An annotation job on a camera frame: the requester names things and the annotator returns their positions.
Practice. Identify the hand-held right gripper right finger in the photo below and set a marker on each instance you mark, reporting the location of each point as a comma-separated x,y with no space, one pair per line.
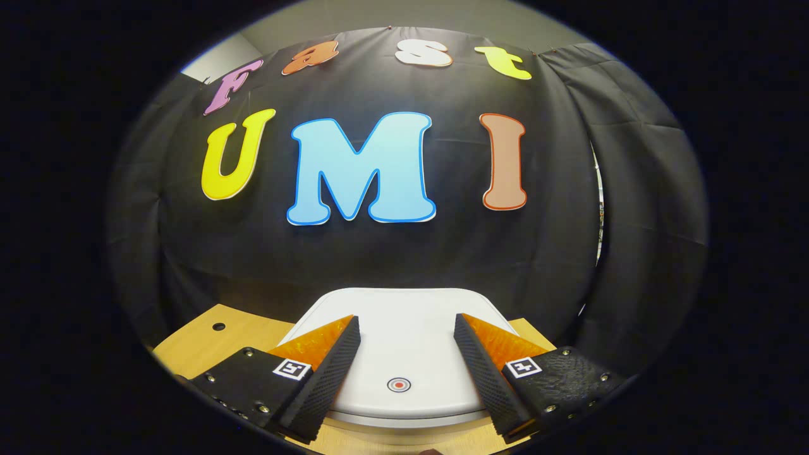
485,379

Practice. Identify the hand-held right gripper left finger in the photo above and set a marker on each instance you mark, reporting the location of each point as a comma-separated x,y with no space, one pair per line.
332,379

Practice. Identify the white desktop garbage bin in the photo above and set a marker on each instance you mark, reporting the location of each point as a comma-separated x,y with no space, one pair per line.
404,341

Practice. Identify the light wooden desktop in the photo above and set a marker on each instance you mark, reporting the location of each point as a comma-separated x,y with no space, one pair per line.
208,341

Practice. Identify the black backdrop cloth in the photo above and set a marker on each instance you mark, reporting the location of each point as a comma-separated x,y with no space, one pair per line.
189,253

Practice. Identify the white printed panel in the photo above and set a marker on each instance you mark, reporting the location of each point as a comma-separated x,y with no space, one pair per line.
599,215

